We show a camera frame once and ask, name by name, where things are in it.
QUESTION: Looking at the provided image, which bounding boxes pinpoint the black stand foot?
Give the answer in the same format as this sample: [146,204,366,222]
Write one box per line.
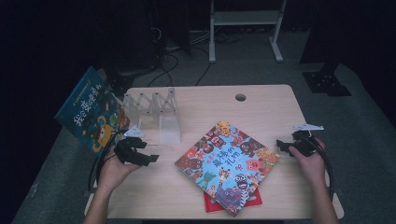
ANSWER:
[106,66,136,97]

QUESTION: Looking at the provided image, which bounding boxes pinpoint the black floor cable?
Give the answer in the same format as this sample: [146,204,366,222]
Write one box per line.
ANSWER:
[195,46,213,87]
[147,52,180,88]

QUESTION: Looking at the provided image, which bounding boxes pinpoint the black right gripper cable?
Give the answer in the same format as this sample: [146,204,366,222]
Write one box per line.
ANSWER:
[306,134,335,200]

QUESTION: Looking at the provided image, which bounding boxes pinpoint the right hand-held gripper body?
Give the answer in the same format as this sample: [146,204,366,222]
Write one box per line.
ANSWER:
[291,123,325,158]

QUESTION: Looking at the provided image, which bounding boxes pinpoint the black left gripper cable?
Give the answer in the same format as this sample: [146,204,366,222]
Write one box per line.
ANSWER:
[88,130,126,191]

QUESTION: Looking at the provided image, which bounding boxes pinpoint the clear acrylic book rack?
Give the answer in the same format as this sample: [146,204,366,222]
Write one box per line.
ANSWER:
[121,87,182,146]

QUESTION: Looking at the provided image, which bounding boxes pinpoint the colourful animal picture book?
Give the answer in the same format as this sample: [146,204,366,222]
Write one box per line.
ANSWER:
[174,119,280,218]

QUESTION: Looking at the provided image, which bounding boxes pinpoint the dark blue picture book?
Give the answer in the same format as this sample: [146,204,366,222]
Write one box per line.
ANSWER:
[54,65,132,156]

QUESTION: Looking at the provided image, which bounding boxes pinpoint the person's left hand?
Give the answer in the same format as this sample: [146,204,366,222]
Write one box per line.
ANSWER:
[97,153,141,190]

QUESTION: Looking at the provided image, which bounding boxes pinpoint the person's right hand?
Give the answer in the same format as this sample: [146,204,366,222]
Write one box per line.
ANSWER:
[288,138,327,185]

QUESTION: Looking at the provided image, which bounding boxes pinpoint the red picture book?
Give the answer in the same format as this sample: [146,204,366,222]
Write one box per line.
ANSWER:
[204,188,263,214]

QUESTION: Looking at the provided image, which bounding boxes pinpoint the black floor base plate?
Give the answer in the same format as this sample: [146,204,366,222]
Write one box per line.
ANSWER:
[302,60,353,97]

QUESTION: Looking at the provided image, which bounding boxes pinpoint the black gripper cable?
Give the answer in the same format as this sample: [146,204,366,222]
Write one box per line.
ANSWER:
[306,134,335,200]
[88,130,126,191]

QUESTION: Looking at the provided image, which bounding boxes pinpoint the white metal stand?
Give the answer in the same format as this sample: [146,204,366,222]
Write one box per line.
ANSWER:
[208,0,288,64]

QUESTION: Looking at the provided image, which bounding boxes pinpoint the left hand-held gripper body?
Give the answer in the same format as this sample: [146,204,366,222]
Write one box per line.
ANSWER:
[113,125,149,165]

